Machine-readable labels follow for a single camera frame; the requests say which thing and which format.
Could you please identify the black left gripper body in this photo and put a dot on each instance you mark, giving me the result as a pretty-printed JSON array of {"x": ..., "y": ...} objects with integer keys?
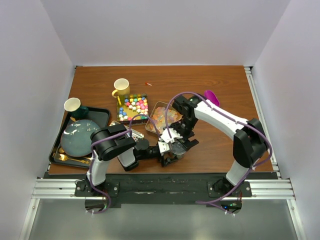
[{"x": 163, "y": 161}]

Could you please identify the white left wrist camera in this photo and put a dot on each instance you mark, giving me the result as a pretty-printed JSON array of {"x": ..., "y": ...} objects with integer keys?
[{"x": 163, "y": 147}]

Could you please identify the gold lollipop tin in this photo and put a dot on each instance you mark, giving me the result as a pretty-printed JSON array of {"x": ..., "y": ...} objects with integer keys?
[{"x": 134, "y": 133}]

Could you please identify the purple plastic scoop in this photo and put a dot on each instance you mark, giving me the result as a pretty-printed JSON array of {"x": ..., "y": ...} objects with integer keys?
[{"x": 210, "y": 95}]

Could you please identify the clear glass jar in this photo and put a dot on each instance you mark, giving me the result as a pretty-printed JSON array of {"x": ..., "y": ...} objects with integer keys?
[{"x": 177, "y": 153}]

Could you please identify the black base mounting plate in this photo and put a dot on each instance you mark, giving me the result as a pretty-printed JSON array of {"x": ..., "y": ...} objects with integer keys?
[{"x": 162, "y": 188}]

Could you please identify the white paper cup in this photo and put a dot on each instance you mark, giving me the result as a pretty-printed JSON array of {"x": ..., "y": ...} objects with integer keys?
[{"x": 72, "y": 105}]

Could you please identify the star candy tin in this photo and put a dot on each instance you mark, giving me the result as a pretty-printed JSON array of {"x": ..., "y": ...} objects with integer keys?
[{"x": 130, "y": 105}]

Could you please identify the grey blue plate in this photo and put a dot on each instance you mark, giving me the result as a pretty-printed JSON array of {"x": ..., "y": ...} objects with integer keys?
[{"x": 76, "y": 138}]

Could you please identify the silver jar lid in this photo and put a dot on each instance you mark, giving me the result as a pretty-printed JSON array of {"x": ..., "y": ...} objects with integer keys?
[{"x": 176, "y": 145}]

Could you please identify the gold fork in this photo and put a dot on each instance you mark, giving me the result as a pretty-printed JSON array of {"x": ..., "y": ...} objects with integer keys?
[{"x": 64, "y": 158}]

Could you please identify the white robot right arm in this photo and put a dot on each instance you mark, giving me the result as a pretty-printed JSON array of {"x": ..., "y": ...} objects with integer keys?
[{"x": 248, "y": 136}]

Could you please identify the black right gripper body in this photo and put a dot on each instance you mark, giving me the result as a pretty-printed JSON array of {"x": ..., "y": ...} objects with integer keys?
[{"x": 185, "y": 129}]

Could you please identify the silver popsicle candy tin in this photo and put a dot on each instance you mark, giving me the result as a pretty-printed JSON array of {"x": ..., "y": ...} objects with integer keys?
[{"x": 157, "y": 116}]

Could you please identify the yellow mug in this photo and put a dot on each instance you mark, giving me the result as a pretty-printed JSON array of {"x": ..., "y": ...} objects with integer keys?
[{"x": 121, "y": 87}]

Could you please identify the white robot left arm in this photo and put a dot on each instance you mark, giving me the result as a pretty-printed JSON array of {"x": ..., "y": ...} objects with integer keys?
[{"x": 116, "y": 141}]

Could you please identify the dark green cup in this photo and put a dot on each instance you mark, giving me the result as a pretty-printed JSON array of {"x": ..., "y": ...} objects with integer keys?
[{"x": 80, "y": 113}]

